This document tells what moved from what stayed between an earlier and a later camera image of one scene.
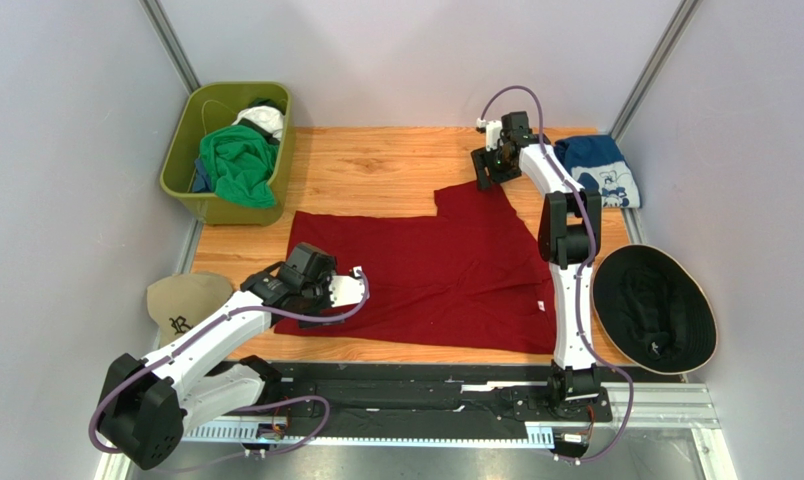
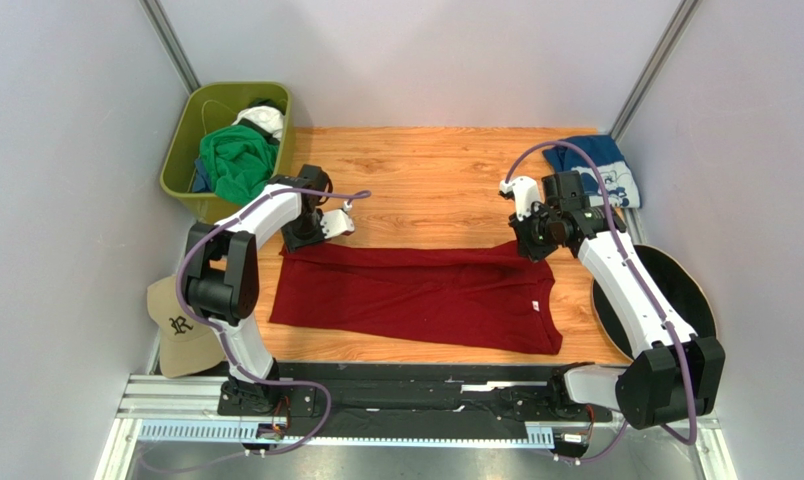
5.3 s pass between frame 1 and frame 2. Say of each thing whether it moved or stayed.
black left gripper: moved
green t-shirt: stayed
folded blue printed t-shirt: stayed
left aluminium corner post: stayed
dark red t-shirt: moved
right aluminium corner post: stayed
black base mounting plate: stayed
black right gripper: moved
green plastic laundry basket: stayed
